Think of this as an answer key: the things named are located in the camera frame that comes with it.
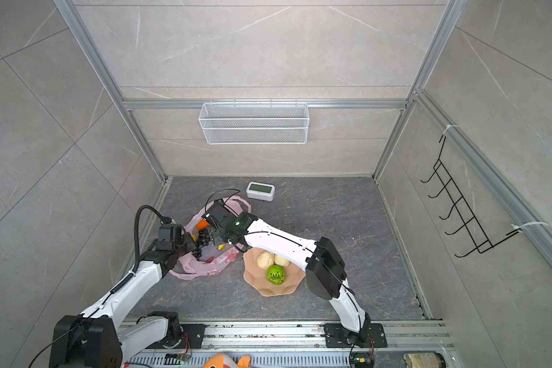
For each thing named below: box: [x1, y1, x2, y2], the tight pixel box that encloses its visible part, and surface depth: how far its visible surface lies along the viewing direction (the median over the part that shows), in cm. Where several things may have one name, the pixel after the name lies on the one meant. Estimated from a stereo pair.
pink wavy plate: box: [243, 247, 306, 297], surface depth 85 cm
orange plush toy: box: [202, 353, 252, 368], surface depth 65 cm
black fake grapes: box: [192, 230, 211, 260], surface depth 94 cm
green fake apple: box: [266, 263, 286, 286], surface depth 83 cm
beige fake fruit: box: [256, 250, 275, 270], surface depth 87 cm
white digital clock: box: [245, 180, 276, 202], surface depth 113 cm
